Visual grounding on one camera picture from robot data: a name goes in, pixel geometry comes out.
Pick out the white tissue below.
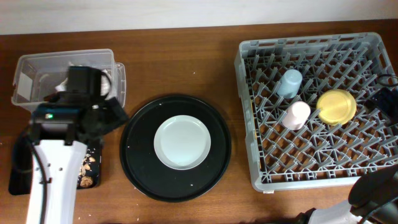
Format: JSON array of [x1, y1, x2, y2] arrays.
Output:
[[101, 69, 116, 99], [55, 78, 68, 92]]

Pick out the yellow bowl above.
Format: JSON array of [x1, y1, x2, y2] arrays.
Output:
[[316, 89, 357, 126]]

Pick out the food scraps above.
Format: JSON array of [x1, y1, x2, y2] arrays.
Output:
[[78, 152, 96, 189]]

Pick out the grey plate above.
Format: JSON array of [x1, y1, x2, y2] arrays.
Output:
[[154, 115, 211, 170]]

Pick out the pink cup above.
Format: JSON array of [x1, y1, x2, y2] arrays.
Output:
[[282, 101, 311, 130]]

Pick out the blue cup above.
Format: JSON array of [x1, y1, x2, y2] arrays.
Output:
[[277, 69, 303, 99]]

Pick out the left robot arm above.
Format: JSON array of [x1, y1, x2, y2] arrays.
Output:
[[24, 66, 128, 223]]

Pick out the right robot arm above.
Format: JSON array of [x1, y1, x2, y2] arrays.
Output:
[[293, 86, 397, 224]]

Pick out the clear plastic waste bin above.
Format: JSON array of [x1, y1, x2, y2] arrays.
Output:
[[11, 49, 127, 112]]

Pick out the grey dishwasher rack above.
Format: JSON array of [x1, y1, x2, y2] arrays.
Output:
[[234, 32, 397, 193]]

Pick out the round black serving tray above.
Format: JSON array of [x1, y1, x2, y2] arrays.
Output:
[[120, 95, 231, 202]]

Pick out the black rectangular tray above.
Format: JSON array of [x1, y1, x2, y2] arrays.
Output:
[[8, 136, 103, 195]]

